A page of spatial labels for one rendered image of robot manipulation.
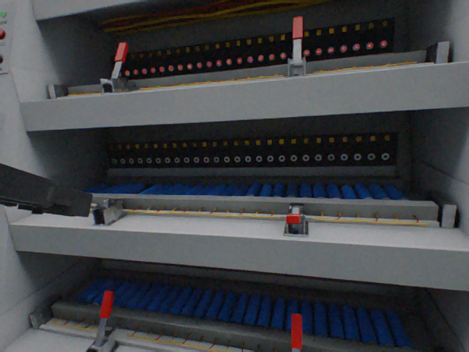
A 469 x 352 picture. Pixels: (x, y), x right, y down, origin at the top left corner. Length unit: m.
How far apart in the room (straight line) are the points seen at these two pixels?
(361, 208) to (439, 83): 0.16
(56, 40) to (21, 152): 0.22
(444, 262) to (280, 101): 0.24
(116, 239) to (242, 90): 0.26
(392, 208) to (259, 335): 0.24
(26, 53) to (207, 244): 0.43
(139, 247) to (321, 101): 0.30
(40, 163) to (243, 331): 0.43
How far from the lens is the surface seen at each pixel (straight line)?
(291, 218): 0.26
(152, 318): 0.49
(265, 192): 0.42
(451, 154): 0.42
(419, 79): 0.37
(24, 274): 0.58
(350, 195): 0.41
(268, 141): 0.49
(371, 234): 0.35
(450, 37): 0.45
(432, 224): 0.39
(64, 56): 0.64
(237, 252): 0.34
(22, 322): 0.60
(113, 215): 0.43
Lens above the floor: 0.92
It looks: 5 degrees up
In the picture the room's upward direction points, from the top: 1 degrees clockwise
